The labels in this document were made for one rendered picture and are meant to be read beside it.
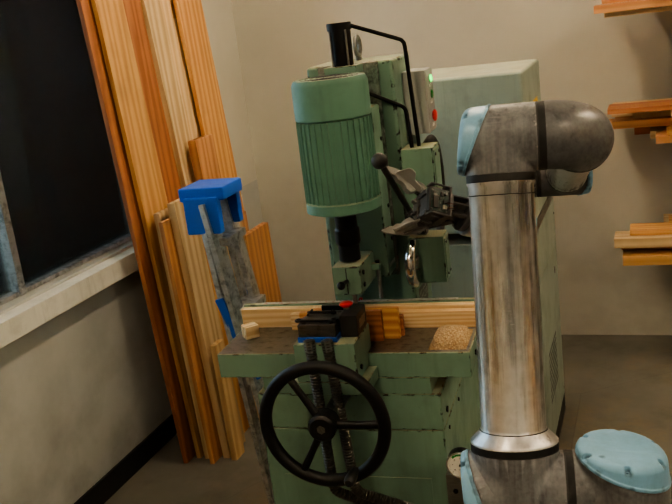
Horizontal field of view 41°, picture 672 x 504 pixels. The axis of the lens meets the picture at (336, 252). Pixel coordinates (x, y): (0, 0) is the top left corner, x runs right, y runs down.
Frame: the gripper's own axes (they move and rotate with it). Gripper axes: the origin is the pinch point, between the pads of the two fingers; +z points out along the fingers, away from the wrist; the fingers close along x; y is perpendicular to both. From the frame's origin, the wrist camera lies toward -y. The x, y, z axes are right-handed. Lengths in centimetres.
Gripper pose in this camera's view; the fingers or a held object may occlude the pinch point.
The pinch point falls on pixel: (379, 199)
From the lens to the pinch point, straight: 194.2
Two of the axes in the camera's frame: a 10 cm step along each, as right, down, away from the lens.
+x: -0.7, 9.4, -3.5
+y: 4.0, -2.9, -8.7
